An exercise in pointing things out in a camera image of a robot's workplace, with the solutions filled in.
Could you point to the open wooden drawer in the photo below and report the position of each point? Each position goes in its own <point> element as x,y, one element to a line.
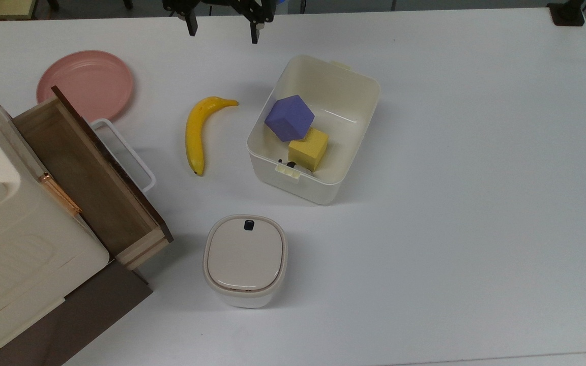
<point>87,178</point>

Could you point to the yellow foam cube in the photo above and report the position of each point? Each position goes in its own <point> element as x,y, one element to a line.
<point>309,148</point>

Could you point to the dark brown base board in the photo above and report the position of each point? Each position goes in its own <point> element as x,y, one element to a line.
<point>84,315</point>

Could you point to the pink round plate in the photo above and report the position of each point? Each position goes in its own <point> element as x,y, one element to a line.
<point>85,82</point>

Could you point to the yellow banana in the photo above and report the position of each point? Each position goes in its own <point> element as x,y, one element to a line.
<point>194,133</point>

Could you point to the cream plastic cabinet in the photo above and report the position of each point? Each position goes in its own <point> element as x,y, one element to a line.
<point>13,254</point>

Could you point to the cream plastic box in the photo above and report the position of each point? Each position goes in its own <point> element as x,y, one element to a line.
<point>346,91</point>

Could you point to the black table clamp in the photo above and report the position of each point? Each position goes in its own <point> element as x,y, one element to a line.
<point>567,14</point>

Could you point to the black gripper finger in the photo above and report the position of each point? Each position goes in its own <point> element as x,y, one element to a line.
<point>192,24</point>
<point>255,32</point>

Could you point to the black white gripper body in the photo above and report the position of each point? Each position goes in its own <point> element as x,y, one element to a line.
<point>222,3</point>

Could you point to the small black white object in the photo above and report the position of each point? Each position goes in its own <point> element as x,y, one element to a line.
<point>293,165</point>

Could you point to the purple foam cube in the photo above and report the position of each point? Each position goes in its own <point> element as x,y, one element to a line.
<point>289,118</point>

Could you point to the white lidded desktop bin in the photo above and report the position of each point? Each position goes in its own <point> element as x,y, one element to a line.
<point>245,258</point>

